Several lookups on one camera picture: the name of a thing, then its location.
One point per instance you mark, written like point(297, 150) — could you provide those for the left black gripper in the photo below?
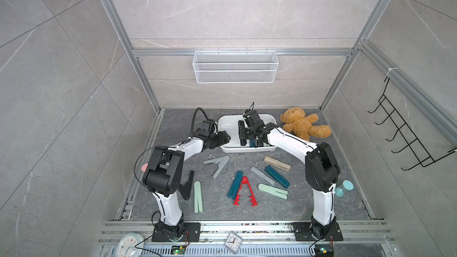
point(224, 139)

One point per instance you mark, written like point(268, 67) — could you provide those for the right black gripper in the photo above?
point(245, 129)

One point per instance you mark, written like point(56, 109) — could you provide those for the teal pliers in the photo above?
point(235, 185)
point(253, 143)

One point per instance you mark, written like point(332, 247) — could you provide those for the grey pliers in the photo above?
point(266, 179)
point(221, 162)

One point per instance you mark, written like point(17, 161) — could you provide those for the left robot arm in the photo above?
point(163, 173)

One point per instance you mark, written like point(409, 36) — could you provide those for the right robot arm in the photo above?
point(321, 167)

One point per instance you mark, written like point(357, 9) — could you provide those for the white storage box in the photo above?
point(229, 123)

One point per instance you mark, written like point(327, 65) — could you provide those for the grey open pliers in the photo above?
point(221, 162)

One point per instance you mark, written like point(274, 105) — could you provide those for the beige wooden pliers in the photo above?
point(276, 163)

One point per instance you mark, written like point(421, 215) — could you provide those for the red open pliers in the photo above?
point(245, 191)

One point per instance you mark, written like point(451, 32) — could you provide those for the dark teal pliers floor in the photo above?
point(277, 177)

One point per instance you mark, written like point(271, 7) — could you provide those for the light green pliers lower left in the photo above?
point(198, 201)

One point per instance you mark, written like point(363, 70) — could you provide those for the light green pliers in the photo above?
point(198, 201)
point(276, 192)

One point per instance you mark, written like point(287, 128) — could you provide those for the light green pliers lower right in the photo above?
point(276, 192)

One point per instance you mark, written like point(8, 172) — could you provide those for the brown teddy bear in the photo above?
point(302, 126)

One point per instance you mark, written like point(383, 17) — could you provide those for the pink sand timer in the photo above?
point(144, 167)

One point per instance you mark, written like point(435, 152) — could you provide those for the small square clock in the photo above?
point(233, 242)

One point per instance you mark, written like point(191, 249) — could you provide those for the green sand timer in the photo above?
point(343, 188)

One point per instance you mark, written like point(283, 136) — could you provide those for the round white clock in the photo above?
point(130, 245)

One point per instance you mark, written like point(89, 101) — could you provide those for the white wire mesh basket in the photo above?
point(235, 66)

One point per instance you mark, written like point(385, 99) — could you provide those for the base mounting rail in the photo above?
point(277, 238)

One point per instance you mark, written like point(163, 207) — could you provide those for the black wall hook rack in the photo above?
point(410, 141)

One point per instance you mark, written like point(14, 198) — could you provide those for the aluminium frame rail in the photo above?
point(126, 43)

